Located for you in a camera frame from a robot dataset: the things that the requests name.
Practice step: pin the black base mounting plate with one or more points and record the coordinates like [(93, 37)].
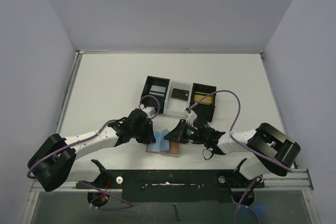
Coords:
[(171, 185)]

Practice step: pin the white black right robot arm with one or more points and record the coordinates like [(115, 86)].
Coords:
[(274, 152)]

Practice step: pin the black bin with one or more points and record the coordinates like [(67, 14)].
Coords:
[(204, 108), (149, 101)]

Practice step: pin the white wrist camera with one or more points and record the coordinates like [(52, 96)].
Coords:
[(151, 112), (191, 116)]

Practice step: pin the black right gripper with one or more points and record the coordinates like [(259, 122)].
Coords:
[(180, 132)]

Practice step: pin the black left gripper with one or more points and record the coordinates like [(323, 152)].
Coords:
[(149, 138)]

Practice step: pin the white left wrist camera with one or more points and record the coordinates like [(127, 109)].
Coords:
[(151, 112)]

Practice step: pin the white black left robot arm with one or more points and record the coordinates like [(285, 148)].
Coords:
[(58, 159)]

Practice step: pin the white bin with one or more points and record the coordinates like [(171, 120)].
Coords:
[(175, 107)]

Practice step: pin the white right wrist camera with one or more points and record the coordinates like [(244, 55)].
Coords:
[(191, 116)]

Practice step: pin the silver card in bin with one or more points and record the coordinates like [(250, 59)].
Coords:
[(157, 90)]

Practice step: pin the tan leather card holder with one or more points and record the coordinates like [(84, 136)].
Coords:
[(162, 146)]

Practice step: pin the black card in bin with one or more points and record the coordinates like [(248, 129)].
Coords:
[(180, 94)]

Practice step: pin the gold card in bin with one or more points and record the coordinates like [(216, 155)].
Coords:
[(203, 98)]

